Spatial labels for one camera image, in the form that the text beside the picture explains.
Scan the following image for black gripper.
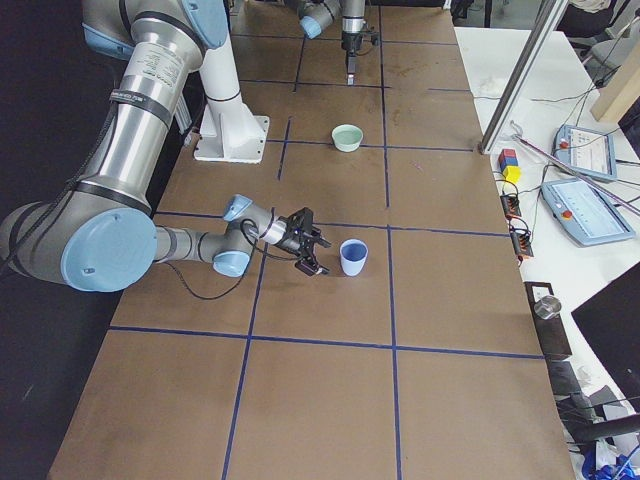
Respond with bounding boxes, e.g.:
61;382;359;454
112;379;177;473
275;207;331;276
341;31;362;85

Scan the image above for aluminium frame post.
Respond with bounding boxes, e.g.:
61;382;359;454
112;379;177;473
479;0;569;154

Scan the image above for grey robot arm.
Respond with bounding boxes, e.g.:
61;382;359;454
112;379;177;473
284;0;366;86
1;1;324;292

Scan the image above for small steel cup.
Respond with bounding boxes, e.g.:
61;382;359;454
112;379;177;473
533;295;562;320

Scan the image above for light blue plastic cup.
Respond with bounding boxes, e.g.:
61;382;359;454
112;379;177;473
339;239;368;277

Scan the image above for teach pendant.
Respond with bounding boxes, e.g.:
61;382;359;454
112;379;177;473
553;125;618;182
541;179;636;246

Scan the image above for black power adapter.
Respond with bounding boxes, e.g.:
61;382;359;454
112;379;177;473
500;193;521;220
509;227;534;260

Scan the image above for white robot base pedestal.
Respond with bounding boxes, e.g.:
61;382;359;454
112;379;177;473
194;38;270;164

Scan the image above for near teach pendant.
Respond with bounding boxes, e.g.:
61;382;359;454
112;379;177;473
541;179;636;246

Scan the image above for mint green bowl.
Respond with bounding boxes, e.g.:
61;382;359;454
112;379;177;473
331;124;364;153

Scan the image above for red blue yellow blocks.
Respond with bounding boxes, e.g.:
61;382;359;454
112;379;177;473
498;148;521;184

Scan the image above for far teach pendant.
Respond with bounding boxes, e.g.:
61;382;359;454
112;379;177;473
553;125;618;182

